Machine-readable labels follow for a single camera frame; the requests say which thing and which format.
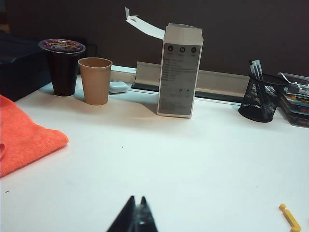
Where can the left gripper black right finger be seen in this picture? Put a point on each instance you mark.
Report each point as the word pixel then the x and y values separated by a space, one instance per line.
pixel 146 220

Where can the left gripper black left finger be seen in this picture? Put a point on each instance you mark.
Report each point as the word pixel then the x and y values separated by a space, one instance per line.
pixel 125 220

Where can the yellow letter magnet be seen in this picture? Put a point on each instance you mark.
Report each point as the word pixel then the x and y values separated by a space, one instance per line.
pixel 289 215

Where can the orange microfibre cloth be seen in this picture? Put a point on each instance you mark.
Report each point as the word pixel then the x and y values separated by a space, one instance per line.
pixel 21 135

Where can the brown paper cup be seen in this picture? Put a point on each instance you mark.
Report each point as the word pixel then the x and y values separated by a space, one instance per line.
pixel 95 82

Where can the grey white mask box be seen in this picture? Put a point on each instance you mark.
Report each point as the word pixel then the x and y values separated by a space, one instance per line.
pixel 178 82

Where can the black cup with foil lid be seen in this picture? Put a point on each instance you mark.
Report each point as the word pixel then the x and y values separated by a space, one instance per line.
pixel 62 72

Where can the black mesh pen holder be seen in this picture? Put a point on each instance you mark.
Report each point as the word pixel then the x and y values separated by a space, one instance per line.
pixel 260 104

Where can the black white ballpoint pen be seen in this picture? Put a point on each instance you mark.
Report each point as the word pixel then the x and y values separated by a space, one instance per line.
pixel 259 68
pixel 253 68

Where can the black storage box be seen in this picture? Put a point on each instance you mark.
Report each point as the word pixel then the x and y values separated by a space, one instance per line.
pixel 19 60

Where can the brown desk partition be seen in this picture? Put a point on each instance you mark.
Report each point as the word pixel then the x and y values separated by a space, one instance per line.
pixel 229 36

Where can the clear plastic blister case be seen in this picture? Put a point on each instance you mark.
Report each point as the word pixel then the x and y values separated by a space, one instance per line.
pixel 297 82

